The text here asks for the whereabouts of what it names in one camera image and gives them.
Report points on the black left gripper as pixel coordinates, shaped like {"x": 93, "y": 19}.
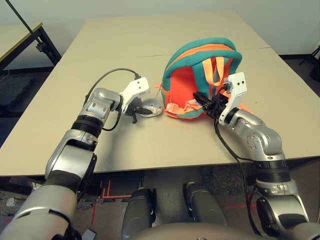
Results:
{"x": 131, "y": 107}

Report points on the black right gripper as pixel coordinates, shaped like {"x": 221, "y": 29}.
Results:
{"x": 216, "y": 107}

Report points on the teal and orange backpack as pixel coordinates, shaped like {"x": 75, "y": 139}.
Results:
{"x": 182, "y": 85}

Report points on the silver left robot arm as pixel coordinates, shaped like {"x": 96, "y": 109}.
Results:
{"x": 72, "y": 157}

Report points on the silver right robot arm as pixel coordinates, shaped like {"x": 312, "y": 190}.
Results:
{"x": 262, "y": 140}

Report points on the grey robot left leg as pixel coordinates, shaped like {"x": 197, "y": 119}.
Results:
{"x": 137, "y": 212}

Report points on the grey robot leg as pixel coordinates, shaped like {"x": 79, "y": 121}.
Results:
{"x": 137, "y": 212}
{"x": 205, "y": 207}

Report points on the grey robot right leg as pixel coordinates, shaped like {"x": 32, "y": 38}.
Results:
{"x": 205, "y": 207}

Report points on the black tripod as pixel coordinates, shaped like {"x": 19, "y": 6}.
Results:
{"x": 313, "y": 65}

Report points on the grey robot torso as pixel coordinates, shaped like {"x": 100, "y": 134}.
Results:
{"x": 190, "y": 233}

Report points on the black floor mat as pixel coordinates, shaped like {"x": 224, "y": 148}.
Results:
{"x": 15, "y": 92}

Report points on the grey foot pedal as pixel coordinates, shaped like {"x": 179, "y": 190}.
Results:
{"x": 89, "y": 235}

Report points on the black framed side table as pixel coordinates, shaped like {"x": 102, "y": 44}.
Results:
{"x": 25, "y": 37}

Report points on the black slanted pole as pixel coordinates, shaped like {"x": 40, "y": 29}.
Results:
{"x": 21, "y": 17}

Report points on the grey cylinder floor object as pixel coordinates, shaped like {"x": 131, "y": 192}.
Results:
{"x": 15, "y": 202}

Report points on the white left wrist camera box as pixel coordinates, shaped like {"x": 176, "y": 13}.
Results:
{"x": 136, "y": 87}

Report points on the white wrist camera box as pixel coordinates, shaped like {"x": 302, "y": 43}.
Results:
{"x": 136, "y": 87}
{"x": 237, "y": 85}

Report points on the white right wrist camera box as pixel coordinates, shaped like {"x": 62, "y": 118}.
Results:
{"x": 237, "y": 85}

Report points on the black table frame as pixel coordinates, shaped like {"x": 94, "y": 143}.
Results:
{"x": 15, "y": 183}

